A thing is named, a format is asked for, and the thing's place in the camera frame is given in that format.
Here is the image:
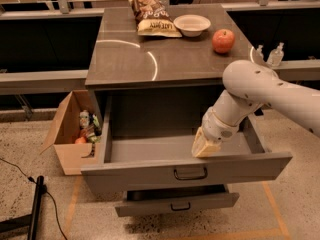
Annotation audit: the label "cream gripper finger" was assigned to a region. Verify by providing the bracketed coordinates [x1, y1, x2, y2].
[194, 136, 221, 157]
[191, 127, 204, 156]

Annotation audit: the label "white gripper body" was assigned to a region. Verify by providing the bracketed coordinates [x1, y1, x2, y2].
[201, 107, 239, 143]

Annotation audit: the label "grey top drawer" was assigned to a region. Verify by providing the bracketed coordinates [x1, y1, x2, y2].
[82, 94, 292, 193]

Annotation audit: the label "grey drawer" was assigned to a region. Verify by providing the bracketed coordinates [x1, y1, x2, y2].
[115, 185, 239, 217]
[82, 94, 292, 193]

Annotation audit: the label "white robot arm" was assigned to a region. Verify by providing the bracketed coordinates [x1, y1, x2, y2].
[191, 60, 320, 158]

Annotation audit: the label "grey drawer cabinet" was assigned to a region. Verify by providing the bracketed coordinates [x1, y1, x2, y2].
[85, 3, 268, 118]

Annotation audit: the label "grey bottom drawer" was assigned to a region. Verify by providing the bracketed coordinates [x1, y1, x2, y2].
[115, 185, 239, 217]

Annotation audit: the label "small clear bottle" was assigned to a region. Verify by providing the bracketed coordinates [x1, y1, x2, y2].
[256, 45, 264, 59]

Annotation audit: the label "red apple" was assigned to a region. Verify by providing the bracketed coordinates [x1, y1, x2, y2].
[212, 29, 235, 54]

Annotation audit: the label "clear sanitizer bottle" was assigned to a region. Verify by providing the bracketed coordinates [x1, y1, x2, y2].
[267, 42, 284, 67]

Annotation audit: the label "white bowl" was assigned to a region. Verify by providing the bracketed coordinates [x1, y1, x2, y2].
[173, 14, 211, 37]

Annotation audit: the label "green package in box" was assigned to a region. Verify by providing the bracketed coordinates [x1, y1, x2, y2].
[86, 115, 102, 143]

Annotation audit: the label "white bottle in box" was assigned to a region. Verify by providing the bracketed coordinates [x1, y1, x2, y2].
[79, 110, 90, 129]

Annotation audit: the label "orange fruit in box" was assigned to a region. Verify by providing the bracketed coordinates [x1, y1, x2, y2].
[74, 137, 87, 144]

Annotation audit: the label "brown chip bag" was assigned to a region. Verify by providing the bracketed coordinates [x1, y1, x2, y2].
[128, 0, 182, 38]

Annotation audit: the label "cardboard box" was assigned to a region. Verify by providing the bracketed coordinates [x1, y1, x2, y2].
[41, 90, 104, 175]

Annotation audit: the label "black stand leg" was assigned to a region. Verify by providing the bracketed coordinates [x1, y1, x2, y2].
[0, 176, 46, 240]

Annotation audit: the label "black floor cable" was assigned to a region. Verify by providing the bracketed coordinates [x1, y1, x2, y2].
[0, 156, 69, 240]

